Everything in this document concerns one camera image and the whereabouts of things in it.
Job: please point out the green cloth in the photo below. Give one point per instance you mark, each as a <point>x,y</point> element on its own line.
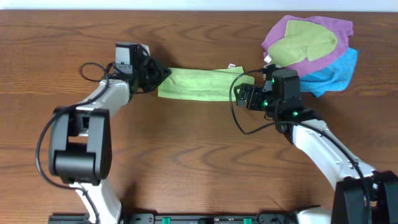
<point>201,85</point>
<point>302,40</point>

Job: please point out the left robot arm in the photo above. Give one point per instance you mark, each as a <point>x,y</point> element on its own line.
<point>80,149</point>

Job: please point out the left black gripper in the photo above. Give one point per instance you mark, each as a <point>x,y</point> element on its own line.
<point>152,73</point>

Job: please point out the blue cloth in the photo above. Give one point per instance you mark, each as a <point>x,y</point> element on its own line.
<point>335,77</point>

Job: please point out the green cloth on pile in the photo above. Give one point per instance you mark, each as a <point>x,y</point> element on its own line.
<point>302,40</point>

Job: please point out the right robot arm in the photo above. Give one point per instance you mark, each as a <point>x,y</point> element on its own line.
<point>362,194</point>

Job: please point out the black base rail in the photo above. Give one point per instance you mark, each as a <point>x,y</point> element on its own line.
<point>192,219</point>

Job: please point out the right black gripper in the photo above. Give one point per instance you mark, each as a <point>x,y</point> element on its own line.
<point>255,91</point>

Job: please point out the purple cloth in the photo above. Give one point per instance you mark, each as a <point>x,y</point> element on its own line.
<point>343,30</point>

